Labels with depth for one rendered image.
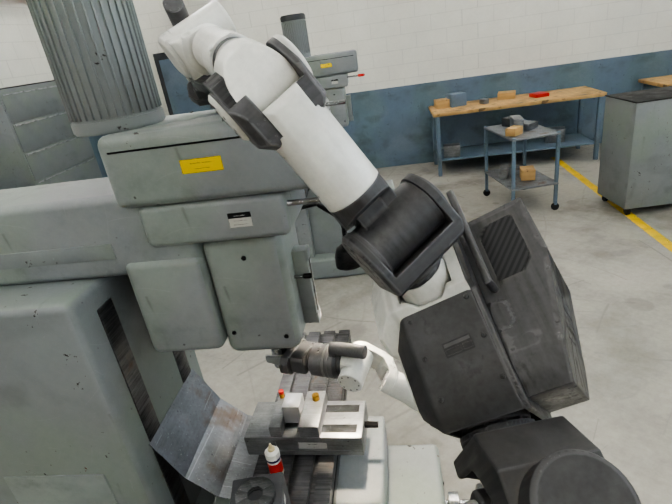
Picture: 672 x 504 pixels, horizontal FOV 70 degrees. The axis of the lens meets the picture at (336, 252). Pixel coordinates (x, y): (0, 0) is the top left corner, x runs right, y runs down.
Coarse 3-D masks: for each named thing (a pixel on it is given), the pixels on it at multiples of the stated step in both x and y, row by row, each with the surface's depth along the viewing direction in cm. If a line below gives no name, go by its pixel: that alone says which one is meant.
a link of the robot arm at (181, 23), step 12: (168, 0) 78; (180, 0) 78; (216, 0) 80; (168, 12) 79; (180, 12) 79; (204, 12) 79; (216, 12) 79; (180, 24) 78; (192, 24) 78; (216, 24) 79; (228, 24) 80
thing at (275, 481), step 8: (280, 472) 112; (240, 480) 111; (248, 480) 109; (256, 480) 109; (264, 480) 109; (272, 480) 110; (280, 480) 110; (232, 488) 109; (240, 488) 108; (248, 488) 107; (256, 488) 108; (264, 488) 107; (272, 488) 106; (280, 488) 108; (232, 496) 107; (240, 496) 106; (248, 496) 107; (256, 496) 107; (264, 496) 105; (272, 496) 104; (280, 496) 106; (288, 496) 114
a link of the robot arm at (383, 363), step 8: (360, 344) 124; (368, 344) 124; (376, 352) 123; (384, 352) 124; (376, 360) 125; (384, 360) 123; (392, 360) 123; (376, 368) 127; (384, 368) 124; (392, 368) 121; (384, 376) 124; (392, 376) 120; (384, 384) 119; (392, 384) 119; (384, 392) 121
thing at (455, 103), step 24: (456, 96) 661; (504, 96) 667; (528, 96) 663; (552, 96) 637; (576, 96) 615; (600, 96) 612; (432, 120) 710; (600, 120) 627; (456, 144) 670; (480, 144) 720; (504, 144) 700; (528, 144) 681; (552, 144) 663; (576, 144) 647
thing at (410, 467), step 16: (400, 448) 161; (416, 448) 160; (432, 448) 160; (400, 464) 156; (416, 464) 155; (432, 464) 154; (400, 480) 150; (416, 480) 149; (432, 480) 148; (208, 496) 155; (400, 496) 145; (416, 496) 144; (432, 496) 143
